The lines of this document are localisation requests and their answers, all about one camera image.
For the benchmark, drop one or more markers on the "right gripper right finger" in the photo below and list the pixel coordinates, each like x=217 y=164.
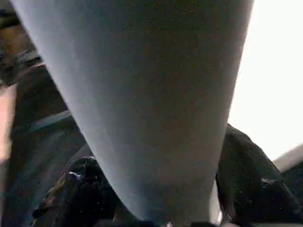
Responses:
x=255 y=189

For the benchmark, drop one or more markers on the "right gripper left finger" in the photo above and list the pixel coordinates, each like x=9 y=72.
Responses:
x=82 y=194

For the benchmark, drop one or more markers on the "white plastic table top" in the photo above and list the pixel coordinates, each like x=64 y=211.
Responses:
x=272 y=71

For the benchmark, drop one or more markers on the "white plastic table leg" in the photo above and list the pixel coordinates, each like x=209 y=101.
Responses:
x=142 y=82

